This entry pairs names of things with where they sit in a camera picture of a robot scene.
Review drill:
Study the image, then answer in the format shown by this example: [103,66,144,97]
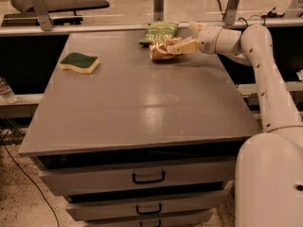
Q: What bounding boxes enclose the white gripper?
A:
[168,21,223,55]

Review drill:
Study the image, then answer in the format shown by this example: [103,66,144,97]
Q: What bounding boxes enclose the orange soda can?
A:
[150,37,182,61]

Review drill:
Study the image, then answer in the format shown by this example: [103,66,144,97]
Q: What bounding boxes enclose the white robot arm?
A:
[168,22,303,227]

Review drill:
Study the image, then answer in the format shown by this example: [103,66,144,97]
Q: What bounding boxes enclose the green jalapeno chip bag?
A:
[139,22,178,45]

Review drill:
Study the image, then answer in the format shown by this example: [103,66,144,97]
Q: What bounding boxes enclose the green and yellow sponge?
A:
[60,53,99,74]

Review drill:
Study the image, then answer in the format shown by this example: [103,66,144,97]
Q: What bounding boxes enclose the grey drawer cabinet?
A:
[17,27,263,227]

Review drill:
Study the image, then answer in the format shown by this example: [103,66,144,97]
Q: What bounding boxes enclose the grey metal railing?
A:
[0,0,303,38]

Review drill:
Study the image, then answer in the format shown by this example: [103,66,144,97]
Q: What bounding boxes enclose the clear plastic water bottle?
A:
[0,77,17,103]

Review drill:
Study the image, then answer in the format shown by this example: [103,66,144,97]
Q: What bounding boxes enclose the top drawer with handle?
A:
[39,159,235,196]

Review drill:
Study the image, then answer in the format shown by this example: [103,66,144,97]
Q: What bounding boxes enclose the drawer with handle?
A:
[39,159,235,196]
[66,190,227,222]
[84,209,212,227]

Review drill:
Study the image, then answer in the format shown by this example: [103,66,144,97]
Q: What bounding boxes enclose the middle drawer with handle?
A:
[66,190,227,222]

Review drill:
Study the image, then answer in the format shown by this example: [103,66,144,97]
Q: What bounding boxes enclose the bottom drawer with handle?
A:
[84,209,212,227]

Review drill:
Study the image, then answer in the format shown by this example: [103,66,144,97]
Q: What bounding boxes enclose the black floor cable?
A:
[0,132,61,227]

